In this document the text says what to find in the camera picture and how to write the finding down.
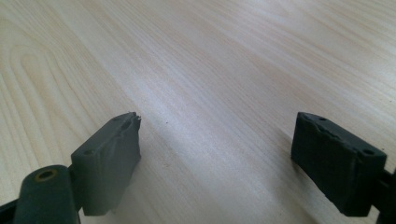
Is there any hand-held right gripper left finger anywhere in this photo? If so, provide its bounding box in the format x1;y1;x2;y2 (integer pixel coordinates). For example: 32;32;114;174
70;111;142;217

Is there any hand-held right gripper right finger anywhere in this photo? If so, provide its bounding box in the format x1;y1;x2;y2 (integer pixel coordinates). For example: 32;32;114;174
290;111;388;217

